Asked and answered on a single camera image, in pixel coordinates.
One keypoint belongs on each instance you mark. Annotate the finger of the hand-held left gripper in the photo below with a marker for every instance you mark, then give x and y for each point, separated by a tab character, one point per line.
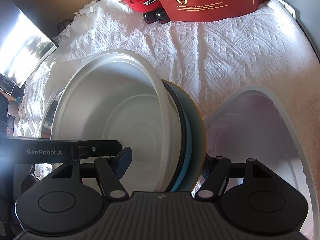
100	148

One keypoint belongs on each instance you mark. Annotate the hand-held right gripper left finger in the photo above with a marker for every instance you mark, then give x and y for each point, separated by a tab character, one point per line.
124	161

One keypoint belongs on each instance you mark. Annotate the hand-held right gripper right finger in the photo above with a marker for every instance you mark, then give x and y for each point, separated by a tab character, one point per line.
205	173

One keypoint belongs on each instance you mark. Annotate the blue bowl with white inside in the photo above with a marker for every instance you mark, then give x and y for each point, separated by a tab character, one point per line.
178	180

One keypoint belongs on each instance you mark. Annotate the stainless steel bowl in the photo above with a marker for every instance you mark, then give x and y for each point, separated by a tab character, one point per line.
51	120

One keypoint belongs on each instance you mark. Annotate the white bowl with orange logo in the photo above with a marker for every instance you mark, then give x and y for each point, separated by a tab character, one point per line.
112	100

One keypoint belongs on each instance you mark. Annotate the clear plastic storage container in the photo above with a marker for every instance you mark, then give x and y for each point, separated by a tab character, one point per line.
262	135

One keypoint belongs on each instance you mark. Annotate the black glossy monitor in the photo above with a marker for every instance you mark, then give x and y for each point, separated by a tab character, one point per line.
22	42

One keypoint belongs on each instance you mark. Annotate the white woven tablecloth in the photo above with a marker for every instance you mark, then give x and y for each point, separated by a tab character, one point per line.
225	55

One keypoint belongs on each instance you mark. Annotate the red cardboard box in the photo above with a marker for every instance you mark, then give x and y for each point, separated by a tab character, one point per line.
212	2

